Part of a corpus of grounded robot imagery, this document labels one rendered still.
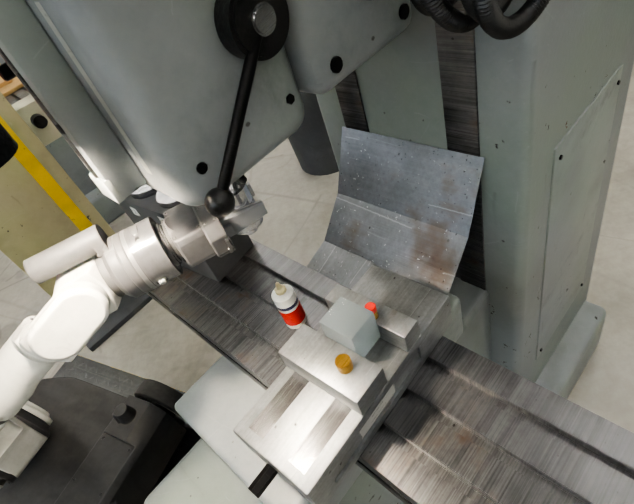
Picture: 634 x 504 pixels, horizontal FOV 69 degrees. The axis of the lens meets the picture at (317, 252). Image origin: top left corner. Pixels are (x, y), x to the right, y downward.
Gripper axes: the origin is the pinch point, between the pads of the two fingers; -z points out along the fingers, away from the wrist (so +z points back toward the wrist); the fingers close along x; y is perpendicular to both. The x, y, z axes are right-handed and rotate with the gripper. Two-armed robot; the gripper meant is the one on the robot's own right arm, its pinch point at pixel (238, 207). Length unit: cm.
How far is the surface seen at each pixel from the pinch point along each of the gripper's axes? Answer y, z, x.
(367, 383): 18.3, -3.4, -22.7
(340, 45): -16.4, -17.8, -5.8
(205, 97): -19.4, -1.5, -10.1
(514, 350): 69, -43, -7
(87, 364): 83, 71, 79
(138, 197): 10.4, 15.7, 35.5
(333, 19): -19.2, -17.7, -5.8
